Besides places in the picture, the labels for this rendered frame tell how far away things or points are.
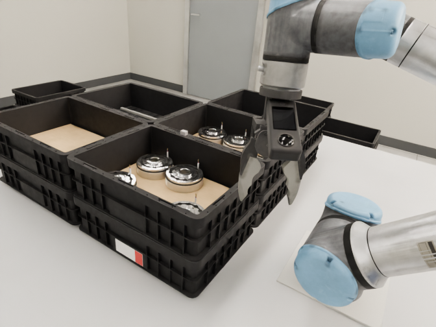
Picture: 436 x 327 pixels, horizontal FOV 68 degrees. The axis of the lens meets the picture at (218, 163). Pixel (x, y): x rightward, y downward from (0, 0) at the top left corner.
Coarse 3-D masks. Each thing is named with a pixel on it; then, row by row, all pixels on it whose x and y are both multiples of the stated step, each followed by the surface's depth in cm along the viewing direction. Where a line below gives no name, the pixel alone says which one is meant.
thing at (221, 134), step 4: (200, 128) 117; (204, 128) 117; (220, 128) 118; (200, 132) 114; (204, 132) 114; (220, 132) 115; (224, 132) 115; (204, 136) 112; (208, 136) 111; (212, 136) 111; (216, 136) 112; (220, 136) 112
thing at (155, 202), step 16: (144, 128) 96; (160, 128) 96; (96, 144) 84; (208, 144) 89; (80, 160) 76; (96, 176) 72; (112, 176) 70; (256, 176) 78; (128, 192) 68; (144, 192) 66; (160, 208) 64; (176, 208) 62; (208, 208) 63; (192, 224) 60
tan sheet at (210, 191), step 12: (132, 168) 94; (144, 180) 89; (156, 180) 89; (204, 180) 91; (156, 192) 84; (168, 192) 84; (192, 192) 85; (204, 192) 86; (216, 192) 86; (204, 204) 81
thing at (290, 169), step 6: (288, 162) 56; (294, 162) 56; (282, 168) 57; (288, 168) 56; (294, 168) 56; (288, 174) 57; (294, 174) 57; (288, 180) 57; (294, 180) 57; (300, 180) 58; (288, 186) 58; (294, 186) 58; (288, 192) 59; (294, 192) 58; (288, 198) 58; (294, 198) 59
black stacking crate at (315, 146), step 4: (320, 140) 129; (316, 144) 125; (312, 148) 121; (316, 148) 133; (308, 152) 118; (312, 152) 127; (316, 152) 133; (308, 156) 125; (312, 156) 131; (308, 160) 125; (312, 160) 132; (308, 164) 130; (304, 168) 124; (308, 168) 128; (304, 172) 125
